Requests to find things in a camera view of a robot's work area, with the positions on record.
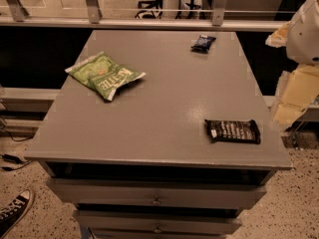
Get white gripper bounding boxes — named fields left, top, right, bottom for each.
left=265, top=0, right=319, bottom=130

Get blue rxbar blueberry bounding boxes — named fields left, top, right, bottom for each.
left=191, top=35, right=216, bottom=53

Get green kettle chip bag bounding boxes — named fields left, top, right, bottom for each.
left=65, top=52, right=146, bottom=102

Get black snack bar wrapper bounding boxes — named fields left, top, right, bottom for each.
left=204, top=119, right=261, bottom=144

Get black office chair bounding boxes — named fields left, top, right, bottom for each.
left=135, top=0, right=201, bottom=19

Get grey drawer cabinet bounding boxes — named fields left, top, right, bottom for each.
left=26, top=30, right=291, bottom=239

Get metal railing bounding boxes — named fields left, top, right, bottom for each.
left=0, top=0, right=284, bottom=32

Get black white sneaker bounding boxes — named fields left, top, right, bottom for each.
left=0, top=189, right=34, bottom=239

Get black floor cable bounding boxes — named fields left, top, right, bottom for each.
left=0, top=124, right=34, bottom=172

